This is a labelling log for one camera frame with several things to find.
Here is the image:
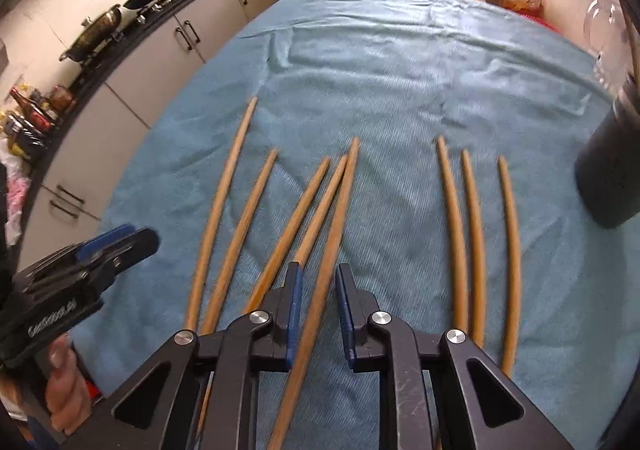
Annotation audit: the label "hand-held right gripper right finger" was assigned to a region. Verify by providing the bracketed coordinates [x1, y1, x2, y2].
[336, 263, 576, 450]

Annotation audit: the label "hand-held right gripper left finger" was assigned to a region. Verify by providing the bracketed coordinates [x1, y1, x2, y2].
[65, 262, 304, 450]

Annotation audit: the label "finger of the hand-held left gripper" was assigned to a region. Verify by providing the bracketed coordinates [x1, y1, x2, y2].
[90, 227, 161, 277]
[75, 225, 137, 263]

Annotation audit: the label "wooden chopsticks group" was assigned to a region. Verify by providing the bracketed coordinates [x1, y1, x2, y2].
[196, 157, 332, 433]

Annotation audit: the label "dark chopstick holder cup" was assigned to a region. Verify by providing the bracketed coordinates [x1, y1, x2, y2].
[574, 80, 640, 230]

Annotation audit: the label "person's left hand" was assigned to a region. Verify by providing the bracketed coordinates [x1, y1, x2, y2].
[44, 334, 96, 432]

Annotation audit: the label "pink plastic bag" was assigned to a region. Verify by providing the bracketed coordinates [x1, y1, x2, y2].
[0, 155, 27, 247]

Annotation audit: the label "brown glass jar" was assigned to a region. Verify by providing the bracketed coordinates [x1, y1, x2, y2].
[49, 85, 77, 113]

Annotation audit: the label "dark sauce bottle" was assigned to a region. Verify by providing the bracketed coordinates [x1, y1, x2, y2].
[10, 86, 57, 130]

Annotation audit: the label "steel wok with food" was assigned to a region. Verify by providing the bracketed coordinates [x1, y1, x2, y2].
[59, 4, 125, 63]

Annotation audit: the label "blue towel cloth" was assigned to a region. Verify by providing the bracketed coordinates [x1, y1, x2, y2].
[75, 0, 640, 450]

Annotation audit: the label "clear plastic container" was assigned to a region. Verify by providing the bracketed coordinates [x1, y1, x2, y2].
[547, 0, 633, 83]

